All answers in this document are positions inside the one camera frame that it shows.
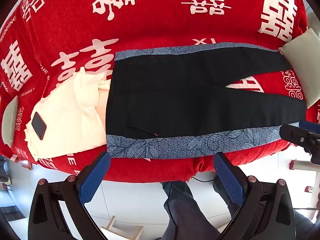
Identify white pillow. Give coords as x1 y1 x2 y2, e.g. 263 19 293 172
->
278 27 320 109
1 95 19 147

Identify small wooden stool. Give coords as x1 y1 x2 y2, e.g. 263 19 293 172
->
100 216 145 240

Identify black smartphone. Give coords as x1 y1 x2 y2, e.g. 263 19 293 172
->
31 112 47 140

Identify white post with red cap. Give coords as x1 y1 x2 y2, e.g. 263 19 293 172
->
288 159 320 172

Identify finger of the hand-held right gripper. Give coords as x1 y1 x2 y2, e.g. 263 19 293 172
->
279 124 320 147
299 120 320 132

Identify red printed blanket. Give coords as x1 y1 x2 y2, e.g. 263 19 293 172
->
0 0 309 183

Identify black cable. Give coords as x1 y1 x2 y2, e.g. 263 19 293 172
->
192 177 216 184

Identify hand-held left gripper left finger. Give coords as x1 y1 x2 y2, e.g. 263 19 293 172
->
27 151 112 240

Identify black pants with blue trim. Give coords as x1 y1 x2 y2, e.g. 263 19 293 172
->
105 42 307 160

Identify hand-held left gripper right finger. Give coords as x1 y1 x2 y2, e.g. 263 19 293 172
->
214 152 296 240

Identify white cloth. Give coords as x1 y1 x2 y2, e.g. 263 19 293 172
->
24 67 112 162

